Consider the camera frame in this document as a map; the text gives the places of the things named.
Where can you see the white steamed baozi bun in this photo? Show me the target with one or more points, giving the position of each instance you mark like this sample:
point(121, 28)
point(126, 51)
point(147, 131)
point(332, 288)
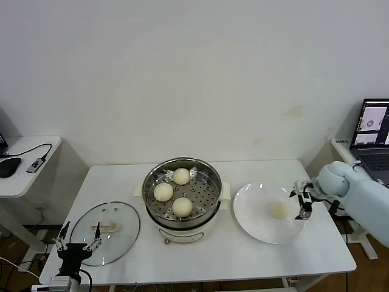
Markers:
point(181, 176)
point(182, 207)
point(278, 210)
point(163, 192)

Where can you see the stainless steel steamer basket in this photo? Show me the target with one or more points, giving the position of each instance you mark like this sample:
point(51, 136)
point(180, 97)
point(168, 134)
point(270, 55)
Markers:
point(203, 197)

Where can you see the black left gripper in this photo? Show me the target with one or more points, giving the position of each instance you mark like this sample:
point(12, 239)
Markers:
point(71, 255)

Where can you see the grey usb hub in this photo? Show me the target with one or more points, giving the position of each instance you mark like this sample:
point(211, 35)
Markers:
point(34, 165)

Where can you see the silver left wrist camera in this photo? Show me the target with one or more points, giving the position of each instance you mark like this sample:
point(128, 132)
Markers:
point(59, 282)

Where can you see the white side desk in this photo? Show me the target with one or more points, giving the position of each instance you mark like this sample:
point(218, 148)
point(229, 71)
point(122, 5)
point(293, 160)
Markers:
point(343, 152)
point(18, 185)

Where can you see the cream electric cooking pot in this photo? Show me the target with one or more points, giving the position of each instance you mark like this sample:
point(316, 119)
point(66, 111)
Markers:
point(182, 234)

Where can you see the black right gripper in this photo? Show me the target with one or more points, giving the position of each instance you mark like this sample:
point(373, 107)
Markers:
point(305, 202)

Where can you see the light blue left robot arm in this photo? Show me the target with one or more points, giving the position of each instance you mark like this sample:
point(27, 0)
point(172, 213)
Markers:
point(76, 287)

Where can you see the white round plate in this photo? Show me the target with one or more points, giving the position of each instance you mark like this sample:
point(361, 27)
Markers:
point(258, 219)

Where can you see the light blue right robot arm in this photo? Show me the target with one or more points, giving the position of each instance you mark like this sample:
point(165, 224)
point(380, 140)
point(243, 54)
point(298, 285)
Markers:
point(364, 200)

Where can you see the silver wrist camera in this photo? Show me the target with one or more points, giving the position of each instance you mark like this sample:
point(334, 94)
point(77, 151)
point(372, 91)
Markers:
point(59, 282)
point(308, 186)

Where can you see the black computer mouse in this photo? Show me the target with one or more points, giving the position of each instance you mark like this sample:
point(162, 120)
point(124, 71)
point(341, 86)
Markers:
point(9, 167)

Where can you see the grey open laptop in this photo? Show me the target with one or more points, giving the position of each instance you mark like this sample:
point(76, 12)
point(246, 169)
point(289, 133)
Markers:
point(370, 134)

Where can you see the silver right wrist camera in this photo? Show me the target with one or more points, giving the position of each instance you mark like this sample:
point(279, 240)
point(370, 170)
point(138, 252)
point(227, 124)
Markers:
point(308, 186)

